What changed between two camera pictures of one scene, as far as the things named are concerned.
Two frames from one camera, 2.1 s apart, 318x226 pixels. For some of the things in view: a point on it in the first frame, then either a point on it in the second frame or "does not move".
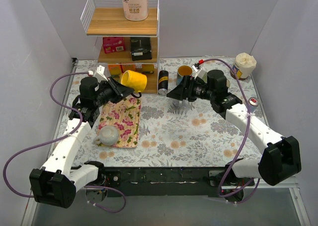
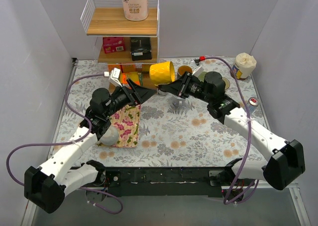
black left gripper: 114,89 to 132,92
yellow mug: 136,80 to 161,73
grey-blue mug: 179,104 does not move
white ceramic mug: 108,136 does not move
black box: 140,48 does not move
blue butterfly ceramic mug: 182,71 does not move
